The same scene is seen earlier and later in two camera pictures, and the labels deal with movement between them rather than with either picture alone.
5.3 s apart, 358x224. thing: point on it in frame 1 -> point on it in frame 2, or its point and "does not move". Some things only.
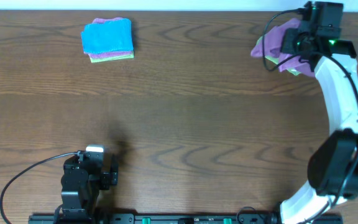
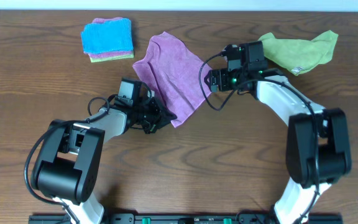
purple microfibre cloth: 271,43 -> 171,70
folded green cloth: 112,58 does not move
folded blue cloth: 111,36 does not move
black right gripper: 288,36 -> 223,86
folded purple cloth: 94,55 does not move
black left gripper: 114,170 -> 165,117
